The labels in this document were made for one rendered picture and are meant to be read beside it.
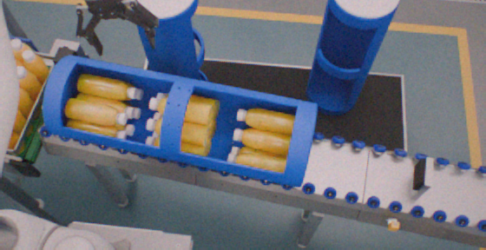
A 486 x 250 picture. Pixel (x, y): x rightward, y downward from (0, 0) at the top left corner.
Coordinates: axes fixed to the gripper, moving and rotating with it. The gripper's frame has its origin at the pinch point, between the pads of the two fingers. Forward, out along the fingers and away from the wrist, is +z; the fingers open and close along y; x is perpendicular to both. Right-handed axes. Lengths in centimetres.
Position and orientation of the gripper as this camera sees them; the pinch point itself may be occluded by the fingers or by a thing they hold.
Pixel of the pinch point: (126, 45)
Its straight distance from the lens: 129.3
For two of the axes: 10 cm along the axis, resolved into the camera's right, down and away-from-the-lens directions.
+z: 1.1, 5.0, 8.6
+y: -9.9, 1.1, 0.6
